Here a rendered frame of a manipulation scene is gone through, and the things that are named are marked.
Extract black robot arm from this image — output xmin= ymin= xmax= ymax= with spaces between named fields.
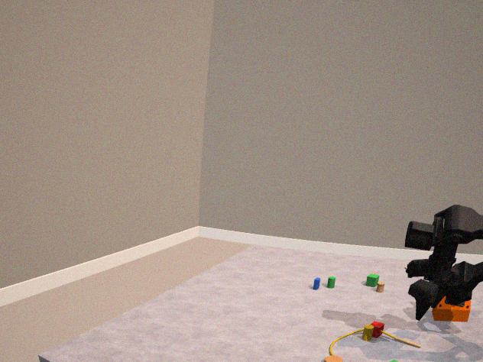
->
xmin=404 ymin=205 xmax=483 ymax=307

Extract small tan wooden cylinder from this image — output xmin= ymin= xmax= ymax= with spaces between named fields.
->
xmin=376 ymin=282 xmax=384 ymax=293

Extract yellow wooden cylinder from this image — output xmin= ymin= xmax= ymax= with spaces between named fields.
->
xmin=361 ymin=325 xmax=374 ymax=341

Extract small blue block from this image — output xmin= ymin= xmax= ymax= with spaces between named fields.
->
xmin=313 ymin=277 xmax=320 ymax=290

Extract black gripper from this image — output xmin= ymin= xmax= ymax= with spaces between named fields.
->
xmin=408 ymin=252 xmax=459 ymax=320

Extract green cylinder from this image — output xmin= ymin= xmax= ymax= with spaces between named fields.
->
xmin=327 ymin=276 xmax=336 ymax=288

